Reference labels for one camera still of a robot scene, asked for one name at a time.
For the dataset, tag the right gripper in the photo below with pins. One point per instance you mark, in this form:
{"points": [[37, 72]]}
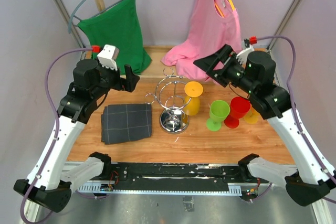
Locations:
{"points": [[226, 55]]}

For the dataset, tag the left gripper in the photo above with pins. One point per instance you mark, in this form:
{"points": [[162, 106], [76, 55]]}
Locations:
{"points": [[128, 83]]}

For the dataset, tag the yellow wine glass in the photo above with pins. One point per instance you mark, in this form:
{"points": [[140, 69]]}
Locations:
{"points": [[193, 91], [252, 116]]}

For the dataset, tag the green wine glass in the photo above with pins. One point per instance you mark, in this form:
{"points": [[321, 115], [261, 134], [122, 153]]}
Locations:
{"points": [[218, 112]]}

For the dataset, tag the red wine glass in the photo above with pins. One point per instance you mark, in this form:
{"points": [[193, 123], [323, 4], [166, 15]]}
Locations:
{"points": [[238, 109]]}

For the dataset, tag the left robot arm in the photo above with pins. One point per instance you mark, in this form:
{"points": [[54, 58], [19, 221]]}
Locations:
{"points": [[47, 185]]}

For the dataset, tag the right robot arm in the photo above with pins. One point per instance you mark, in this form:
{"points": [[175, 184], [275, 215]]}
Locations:
{"points": [[253, 72]]}

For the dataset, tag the chrome wine glass rack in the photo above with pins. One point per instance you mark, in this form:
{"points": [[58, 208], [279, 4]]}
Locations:
{"points": [[168, 96]]}

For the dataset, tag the pink t-shirt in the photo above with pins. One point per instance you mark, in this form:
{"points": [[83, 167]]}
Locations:
{"points": [[213, 24]]}

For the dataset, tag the dark grey checked cloth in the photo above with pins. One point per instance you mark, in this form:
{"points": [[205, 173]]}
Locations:
{"points": [[122, 123]]}

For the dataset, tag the green t-shirt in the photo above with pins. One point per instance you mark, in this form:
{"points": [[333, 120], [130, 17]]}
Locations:
{"points": [[119, 26]]}

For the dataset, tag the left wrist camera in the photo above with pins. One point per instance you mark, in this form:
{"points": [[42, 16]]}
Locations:
{"points": [[107, 57]]}

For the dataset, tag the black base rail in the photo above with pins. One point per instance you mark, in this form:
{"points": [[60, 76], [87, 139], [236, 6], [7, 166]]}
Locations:
{"points": [[169, 178]]}

